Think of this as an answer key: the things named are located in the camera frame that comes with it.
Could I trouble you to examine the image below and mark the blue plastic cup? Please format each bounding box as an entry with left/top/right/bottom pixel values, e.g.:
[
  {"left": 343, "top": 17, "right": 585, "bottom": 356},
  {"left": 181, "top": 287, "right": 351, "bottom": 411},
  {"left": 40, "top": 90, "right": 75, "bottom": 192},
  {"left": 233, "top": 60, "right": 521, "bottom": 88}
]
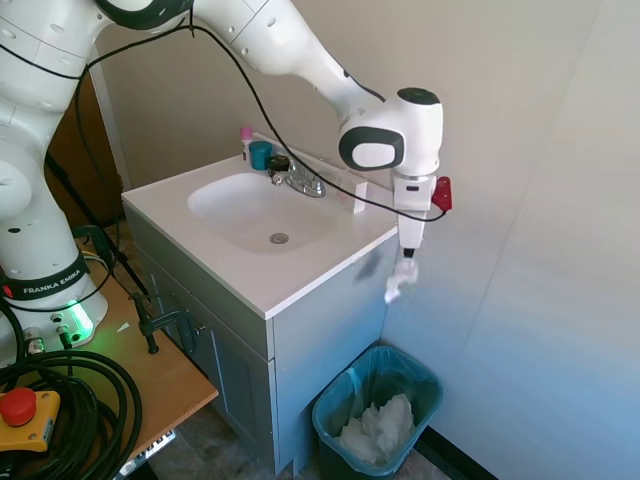
[{"left": 248, "top": 141, "right": 274, "bottom": 172}]

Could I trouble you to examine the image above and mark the thick black cable coil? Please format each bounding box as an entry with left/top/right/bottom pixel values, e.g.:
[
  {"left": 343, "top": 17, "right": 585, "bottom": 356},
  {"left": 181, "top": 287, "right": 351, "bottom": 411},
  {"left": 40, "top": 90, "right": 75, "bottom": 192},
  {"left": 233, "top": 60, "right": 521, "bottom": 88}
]
[{"left": 0, "top": 299, "right": 145, "bottom": 480}]

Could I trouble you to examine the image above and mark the brown wooden door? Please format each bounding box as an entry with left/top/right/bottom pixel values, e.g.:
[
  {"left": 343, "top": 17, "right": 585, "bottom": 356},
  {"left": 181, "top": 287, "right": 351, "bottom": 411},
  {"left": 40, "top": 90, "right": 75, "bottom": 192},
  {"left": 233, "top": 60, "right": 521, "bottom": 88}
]
[{"left": 42, "top": 74, "right": 124, "bottom": 227}]

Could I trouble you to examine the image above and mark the red wrist camera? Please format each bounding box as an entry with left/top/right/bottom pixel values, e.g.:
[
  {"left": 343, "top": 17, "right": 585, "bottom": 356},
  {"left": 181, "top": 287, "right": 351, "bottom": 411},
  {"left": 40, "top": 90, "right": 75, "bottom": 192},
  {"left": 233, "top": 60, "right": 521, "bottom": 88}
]
[{"left": 432, "top": 175, "right": 456, "bottom": 212}]

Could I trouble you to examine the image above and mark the clear plastic bin liner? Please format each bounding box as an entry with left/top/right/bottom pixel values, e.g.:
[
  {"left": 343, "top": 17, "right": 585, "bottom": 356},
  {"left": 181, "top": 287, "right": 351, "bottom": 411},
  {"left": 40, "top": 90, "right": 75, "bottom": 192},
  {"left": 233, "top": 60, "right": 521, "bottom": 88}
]
[{"left": 314, "top": 345, "right": 443, "bottom": 451}]

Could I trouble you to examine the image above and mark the white vanity top with basin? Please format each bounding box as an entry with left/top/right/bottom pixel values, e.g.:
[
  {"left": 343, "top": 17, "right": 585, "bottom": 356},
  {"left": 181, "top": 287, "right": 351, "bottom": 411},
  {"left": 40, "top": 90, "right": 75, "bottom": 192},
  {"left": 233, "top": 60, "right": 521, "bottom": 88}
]
[{"left": 121, "top": 130, "right": 401, "bottom": 320}]

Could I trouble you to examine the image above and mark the chrome sink faucet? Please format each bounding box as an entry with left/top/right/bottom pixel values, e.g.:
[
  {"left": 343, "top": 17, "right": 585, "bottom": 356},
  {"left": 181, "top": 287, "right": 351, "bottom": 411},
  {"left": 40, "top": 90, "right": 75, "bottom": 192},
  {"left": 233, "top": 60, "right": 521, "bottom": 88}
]
[{"left": 267, "top": 155, "right": 327, "bottom": 199}]

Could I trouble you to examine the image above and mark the teal trash bin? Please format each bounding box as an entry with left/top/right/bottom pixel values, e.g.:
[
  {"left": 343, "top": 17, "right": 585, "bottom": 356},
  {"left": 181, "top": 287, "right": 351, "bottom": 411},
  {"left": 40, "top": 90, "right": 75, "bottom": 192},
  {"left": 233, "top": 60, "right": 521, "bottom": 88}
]
[{"left": 312, "top": 344, "right": 445, "bottom": 475}]

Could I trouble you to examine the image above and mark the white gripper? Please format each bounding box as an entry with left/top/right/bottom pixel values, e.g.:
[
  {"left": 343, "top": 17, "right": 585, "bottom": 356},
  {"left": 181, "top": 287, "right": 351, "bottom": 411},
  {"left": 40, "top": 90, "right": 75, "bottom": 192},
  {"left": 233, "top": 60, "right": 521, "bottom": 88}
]
[{"left": 393, "top": 174, "right": 434, "bottom": 261}]

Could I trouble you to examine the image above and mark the black table clamp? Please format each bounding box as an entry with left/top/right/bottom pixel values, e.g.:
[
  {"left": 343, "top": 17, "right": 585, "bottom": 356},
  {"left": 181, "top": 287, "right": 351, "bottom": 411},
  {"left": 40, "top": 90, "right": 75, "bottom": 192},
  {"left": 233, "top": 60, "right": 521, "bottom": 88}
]
[{"left": 130, "top": 292, "right": 206, "bottom": 356}]

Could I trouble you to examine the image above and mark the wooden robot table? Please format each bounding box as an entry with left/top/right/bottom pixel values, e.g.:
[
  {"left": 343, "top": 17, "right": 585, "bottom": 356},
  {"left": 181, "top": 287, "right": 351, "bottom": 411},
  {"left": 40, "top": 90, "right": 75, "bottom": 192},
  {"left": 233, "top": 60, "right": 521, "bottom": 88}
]
[{"left": 0, "top": 269, "right": 220, "bottom": 480}]

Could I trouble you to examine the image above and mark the thin black camera cable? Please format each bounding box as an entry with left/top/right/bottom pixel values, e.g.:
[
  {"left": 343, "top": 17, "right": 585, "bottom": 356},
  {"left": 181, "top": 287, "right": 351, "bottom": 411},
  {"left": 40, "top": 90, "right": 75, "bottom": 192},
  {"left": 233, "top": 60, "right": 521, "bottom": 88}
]
[{"left": 0, "top": 19, "right": 449, "bottom": 224}]

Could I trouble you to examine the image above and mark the discarded white tissue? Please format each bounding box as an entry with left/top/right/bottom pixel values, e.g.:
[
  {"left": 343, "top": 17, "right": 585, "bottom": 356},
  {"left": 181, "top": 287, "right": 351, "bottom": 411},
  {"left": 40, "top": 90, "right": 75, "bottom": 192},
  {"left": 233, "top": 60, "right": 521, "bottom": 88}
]
[
  {"left": 374, "top": 393, "right": 416, "bottom": 452},
  {"left": 333, "top": 417, "right": 390, "bottom": 467}
]

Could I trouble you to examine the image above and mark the grey vanity cabinet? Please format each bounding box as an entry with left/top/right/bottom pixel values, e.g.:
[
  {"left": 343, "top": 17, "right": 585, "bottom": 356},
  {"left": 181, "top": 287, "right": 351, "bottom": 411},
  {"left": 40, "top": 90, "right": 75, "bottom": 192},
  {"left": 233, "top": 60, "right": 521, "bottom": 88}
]
[{"left": 122, "top": 204, "right": 401, "bottom": 474}]

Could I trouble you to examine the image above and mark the yellow emergency stop box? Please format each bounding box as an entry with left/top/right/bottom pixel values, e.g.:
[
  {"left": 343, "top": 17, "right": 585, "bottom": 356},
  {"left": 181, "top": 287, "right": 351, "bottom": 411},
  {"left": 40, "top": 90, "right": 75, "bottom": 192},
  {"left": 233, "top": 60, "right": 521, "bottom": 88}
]
[{"left": 0, "top": 389, "right": 62, "bottom": 454}]

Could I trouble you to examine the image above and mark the pink capped bottle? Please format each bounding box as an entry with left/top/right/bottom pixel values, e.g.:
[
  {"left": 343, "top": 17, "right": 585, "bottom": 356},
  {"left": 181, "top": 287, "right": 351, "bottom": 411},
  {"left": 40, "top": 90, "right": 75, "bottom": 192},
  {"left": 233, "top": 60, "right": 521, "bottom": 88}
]
[{"left": 238, "top": 126, "right": 255, "bottom": 164}]

